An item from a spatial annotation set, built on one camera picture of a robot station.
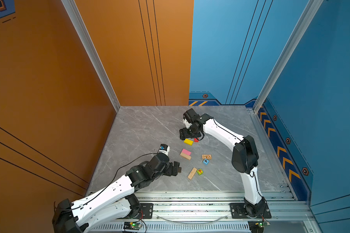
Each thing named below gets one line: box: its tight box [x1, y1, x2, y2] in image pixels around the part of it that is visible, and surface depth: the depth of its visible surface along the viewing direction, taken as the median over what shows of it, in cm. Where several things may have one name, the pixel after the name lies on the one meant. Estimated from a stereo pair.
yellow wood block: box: [183, 138, 194, 146], surface depth 101 cm
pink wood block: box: [181, 148, 192, 156], surface depth 96 cm
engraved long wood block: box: [187, 166, 198, 181], surface depth 87 cm
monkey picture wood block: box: [201, 154, 212, 160], surface depth 93 cm
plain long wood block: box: [179, 151, 192, 161], surface depth 94 cm
